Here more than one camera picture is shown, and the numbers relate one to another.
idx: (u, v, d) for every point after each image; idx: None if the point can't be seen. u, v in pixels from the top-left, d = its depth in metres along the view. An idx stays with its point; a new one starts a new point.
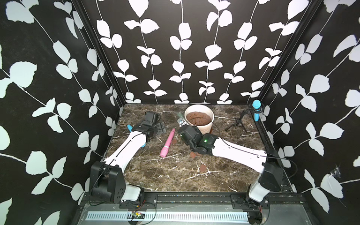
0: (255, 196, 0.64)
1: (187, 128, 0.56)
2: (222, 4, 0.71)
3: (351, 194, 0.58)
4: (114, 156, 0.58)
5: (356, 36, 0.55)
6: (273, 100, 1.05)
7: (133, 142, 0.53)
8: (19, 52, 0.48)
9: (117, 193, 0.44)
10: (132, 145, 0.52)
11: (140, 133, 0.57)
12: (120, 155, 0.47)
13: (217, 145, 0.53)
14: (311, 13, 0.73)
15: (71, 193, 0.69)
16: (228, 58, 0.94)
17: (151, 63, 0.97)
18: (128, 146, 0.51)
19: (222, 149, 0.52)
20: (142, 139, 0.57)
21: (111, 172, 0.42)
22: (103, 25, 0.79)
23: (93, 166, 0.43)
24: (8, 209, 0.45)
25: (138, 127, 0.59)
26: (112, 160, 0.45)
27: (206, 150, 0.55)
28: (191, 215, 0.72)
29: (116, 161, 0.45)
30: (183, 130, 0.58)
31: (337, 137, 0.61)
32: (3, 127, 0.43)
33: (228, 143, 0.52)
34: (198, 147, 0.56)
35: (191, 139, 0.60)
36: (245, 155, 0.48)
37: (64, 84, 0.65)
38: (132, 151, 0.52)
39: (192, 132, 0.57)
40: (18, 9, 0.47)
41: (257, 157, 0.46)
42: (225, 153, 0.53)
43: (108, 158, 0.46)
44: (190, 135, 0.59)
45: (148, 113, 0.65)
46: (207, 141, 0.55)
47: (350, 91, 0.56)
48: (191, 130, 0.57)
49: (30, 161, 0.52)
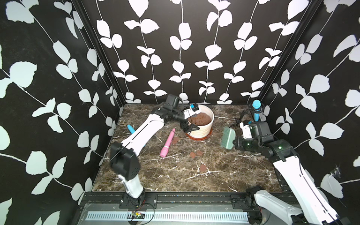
0: (260, 201, 0.63)
1: (262, 123, 0.52)
2: (222, 4, 0.71)
3: (352, 194, 0.58)
4: (130, 138, 0.49)
5: (356, 37, 0.55)
6: (273, 101, 1.05)
7: (149, 129, 0.53)
8: (19, 52, 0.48)
9: (132, 173, 0.49)
10: (148, 131, 0.52)
11: (159, 118, 0.56)
12: (137, 138, 0.49)
13: (289, 161, 0.44)
14: (311, 12, 0.73)
15: (71, 193, 0.69)
16: (228, 57, 0.94)
17: (151, 64, 0.97)
18: (144, 131, 0.52)
19: (291, 174, 0.44)
20: (157, 126, 0.57)
21: (127, 153, 0.45)
22: (103, 25, 0.79)
23: (113, 144, 0.47)
24: (8, 209, 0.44)
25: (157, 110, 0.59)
26: (127, 142, 0.48)
27: (273, 155, 0.48)
28: (191, 215, 0.72)
29: (131, 144, 0.47)
30: (255, 123, 0.54)
31: (338, 137, 0.61)
32: (3, 127, 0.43)
33: (302, 169, 0.44)
34: (262, 146, 0.50)
35: (262, 136, 0.52)
36: (312, 200, 0.39)
37: (64, 84, 0.65)
38: (147, 137, 0.53)
39: (265, 131, 0.52)
40: (18, 9, 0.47)
41: (321, 211, 0.38)
42: (294, 179, 0.43)
43: (124, 140, 0.48)
44: (260, 131, 0.53)
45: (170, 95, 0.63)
46: (282, 149, 0.46)
47: (350, 91, 0.56)
48: (266, 128, 0.52)
49: (30, 161, 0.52)
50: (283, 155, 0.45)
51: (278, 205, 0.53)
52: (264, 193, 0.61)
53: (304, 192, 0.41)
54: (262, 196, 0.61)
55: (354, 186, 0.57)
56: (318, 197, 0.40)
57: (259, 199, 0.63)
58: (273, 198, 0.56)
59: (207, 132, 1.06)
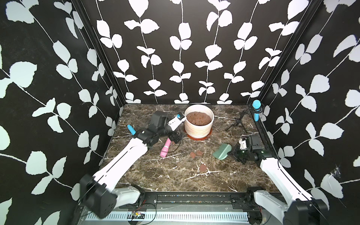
0: (258, 200, 0.63)
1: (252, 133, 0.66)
2: (222, 4, 0.71)
3: (351, 194, 0.58)
4: (104, 171, 0.43)
5: (355, 37, 0.55)
6: (273, 101, 1.05)
7: (130, 158, 0.47)
8: (19, 52, 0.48)
9: (104, 211, 0.42)
10: (127, 160, 0.47)
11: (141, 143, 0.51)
12: (112, 170, 0.43)
13: (269, 159, 0.56)
14: (311, 12, 0.73)
15: (71, 193, 0.69)
16: (228, 57, 0.94)
17: (151, 64, 0.97)
18: (123, 160, 0.46)
19: (270, 166, 0.54)
20: (139, 153, 0.51)
21: (98, 191, 0.39)
22: (103, 25, 0.79)
23: (84, 179, 0.41)
24: (8, 209, 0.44)
25: (140, 134, 0.54)
26: (101, 176, 0.42)
27: (258, 159, 0.60)
28: (191, 215, 0.72)
29: (105, 179, 0.41)
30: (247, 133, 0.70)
31: (338, 137, 0.61)
32: (3, 128, 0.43)
33: (280, 164, 0.53)
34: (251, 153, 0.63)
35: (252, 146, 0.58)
36: (288, 185, 0.46)
37: (64, 84, 0.65)
38: (125, 168, 0.47)
39: (256, 140, 0.66)
40: (18, 10, 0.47)
41: (296, 193, 0.43)
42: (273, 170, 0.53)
43: (98, 172, 0.43)
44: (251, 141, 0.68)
45: (154, 115, 0.55)
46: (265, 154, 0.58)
47: (350, 91, 0.56)
48: (257, 138, 0.66)
49: (30, 161, 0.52)
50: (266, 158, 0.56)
51: (273, 204, 0.53)
52: (265, 193, 0.60)
53: (281, 180, 0.48)
54: (262, 195, 0.60)
55: (353, 186, 0.57)
56: (294, 184, 0.46)
57: (258, 198, 0.63)
58: (272, 197, 0.56)
59: (207, 132, 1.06)
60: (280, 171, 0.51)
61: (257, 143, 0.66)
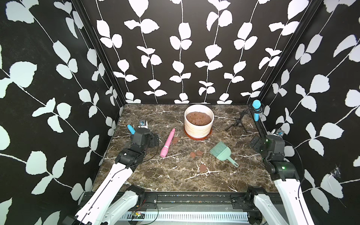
0: (258, 205, 0.63)
1: (278, 141, 0.52)
2: (222, 4, 0.71)
3: (351, 194, 0.58)
4: (87, 207, 0.41)
5: (356, 37, 0.55)
6: (273, 101, 1.05)
7: (115, 185, 0.45)
8: (19, 52, 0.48)
9: None
10: (112, 188, 0.45)
11: (123, 168, 0.48)
12: (95, 205, 0.41)
13: (289, 181, 0.47)
14: (311, 12, 0.73)
15: (71, 193, 0.69)
16: (228, 57, 0.94)
17: (151, 64, 0.97)
18: (107, 190, 0.44)
19: (288, 189, 0.46)
20: (123, 178, 0.49)
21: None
22: (103, 25, 0.79)
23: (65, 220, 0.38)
24: (8, 209, 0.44)
25: (123, 155, 0.51)
26: (83, 215, 0.39)
27: (275, 172, 0.50)
28: (191, 215, 0.72)
29: (88, 216, 0.39)
30: (273, 138, 0.54)
31: (338, 137, 0.61)
32: (3, 127, 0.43)
33: (300, 193, 0.45)
34: (269, 163, 0.52)
35: (273, 153, 0.54)
36: (300, 218, 0.41)
37: (64, 84, 0.65)
38: (111, 196, 0.45)
39: (278, 148, 0.53)
40: (18, 9, 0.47)
41: None
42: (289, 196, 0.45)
43: (81, 210, 0.40)
44: (273, 148, 0.53)
45: (137, 133, 0.54)
46: (284, 170, 0.49)
47: (350, 91, 0.56)
48: (281, 146, 0.52)
49: (30, 161, 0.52)
50: (284, 176, 0.48)
51: (273, 220, 0.52)
52: (266, 199, 0.61)
53: (294, 209, 0.43)
54: (263, 201, 0.60)
55: (353, 186, 0.57)
56: (307, 220, 0.41)
57: (259, 206, 0.62)
58: (273, 209, 0.56)
59: (207, 132, 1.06)
60: (296, 201, 0.44)
61: (279, 153, 0.54)
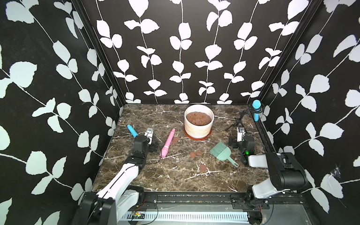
0: (255, 191, 0.65)
1: (250, 140, 0.72)
2: (222, 4, 0.71)
3: (351, 194, 0.58)
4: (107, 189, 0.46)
5: (355, 37, 0.55)
6: (273, 101, 1.05)
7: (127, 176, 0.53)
8: (19, 52, 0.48)
9: None
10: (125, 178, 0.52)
11: (133, 165, 0.58)
12: (114, 187, 0.47)
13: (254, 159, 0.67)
14: (311, 13, 0.73)
15: (71, 193, 0.69)
16: (228, 57, 0.94)
17: (151, 64, 0.97)
18: (121, 178, 0.51)
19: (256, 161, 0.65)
20: (133, 172, 0.57)
21: (106, 205, 0.41)
22: (103, 25, 0.79)
23: (85, 200, 0.41)
24: (8, 209, 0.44)
25: (131, 160, 0.61)
26: (104, 193, 0.44)
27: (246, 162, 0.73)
28: (191, 215, 0.72)
29: (108, 194, 0.44)
30: (247, 138, 0.74)
31: (338, 137, 0.61)
32: (3, 127, 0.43)
33: None
34: (243, 156, 0.74)
35: (246, 149, 0.75)
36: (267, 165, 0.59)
37: (64, 84, 0.65)
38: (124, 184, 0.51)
39: (250, 146, 0.74)
40: (18, 9, 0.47)
41: None
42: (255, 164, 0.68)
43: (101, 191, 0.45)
44: (247, 146, 0.75)
45: (136, 141, 0.63)
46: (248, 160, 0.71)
47: (350, 91, 0.56)
48: (252, 144, 0.73)
49: (30, 161, 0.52)
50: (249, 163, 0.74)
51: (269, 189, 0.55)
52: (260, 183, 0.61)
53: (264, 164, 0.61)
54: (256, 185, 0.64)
55: (354, 186, 0.57)
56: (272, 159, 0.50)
57: (257, 192, 0.63)
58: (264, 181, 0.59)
59: (207, 132, 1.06)
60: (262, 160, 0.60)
61: (251, 147, 0.75)
